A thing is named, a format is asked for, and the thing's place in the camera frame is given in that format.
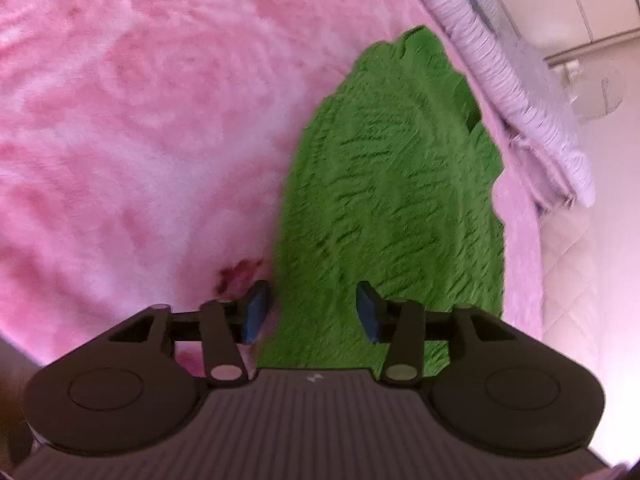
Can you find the pale round object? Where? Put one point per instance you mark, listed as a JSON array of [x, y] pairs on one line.
[[597, 92]]

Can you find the pale striped quilt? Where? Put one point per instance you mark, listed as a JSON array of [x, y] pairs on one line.
[[505, 75]]

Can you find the cream wardrobe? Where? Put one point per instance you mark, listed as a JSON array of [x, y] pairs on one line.
[[565, 0]]

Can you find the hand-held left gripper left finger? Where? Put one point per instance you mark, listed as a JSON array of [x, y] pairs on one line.
[[257, 310]]

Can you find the green knitted sweater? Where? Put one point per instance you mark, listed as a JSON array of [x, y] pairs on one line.
[[395, 185]]

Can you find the pink fluffy blanket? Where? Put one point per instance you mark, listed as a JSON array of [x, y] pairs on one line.
[[140, 125]]

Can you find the white quilted mattress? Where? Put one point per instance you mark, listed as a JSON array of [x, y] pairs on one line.
[[567, 270]]

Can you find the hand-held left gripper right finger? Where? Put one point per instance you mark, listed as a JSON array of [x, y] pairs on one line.
[[367, 310]]

